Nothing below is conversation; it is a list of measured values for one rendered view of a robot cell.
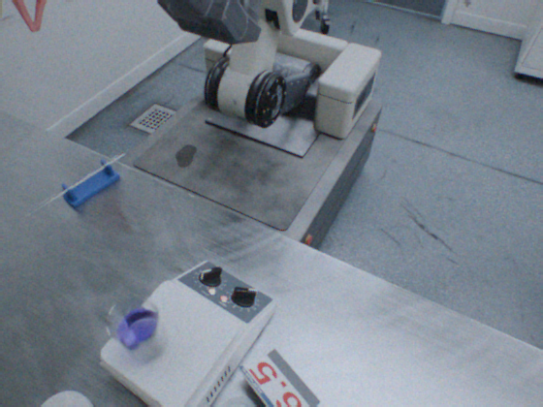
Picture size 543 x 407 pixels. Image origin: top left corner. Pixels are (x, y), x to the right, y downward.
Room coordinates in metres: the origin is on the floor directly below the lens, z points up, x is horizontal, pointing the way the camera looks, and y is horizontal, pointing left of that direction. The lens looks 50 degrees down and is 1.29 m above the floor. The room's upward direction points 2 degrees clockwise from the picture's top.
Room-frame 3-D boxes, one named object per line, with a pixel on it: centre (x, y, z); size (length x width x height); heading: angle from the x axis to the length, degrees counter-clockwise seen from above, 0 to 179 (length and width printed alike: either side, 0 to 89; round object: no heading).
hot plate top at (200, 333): (0.18, 0.12, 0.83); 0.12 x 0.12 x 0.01; 59
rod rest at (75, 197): (0.49, 0.33, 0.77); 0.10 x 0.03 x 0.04; 142
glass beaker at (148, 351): (0.17, 0.14, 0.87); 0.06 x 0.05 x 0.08; 48
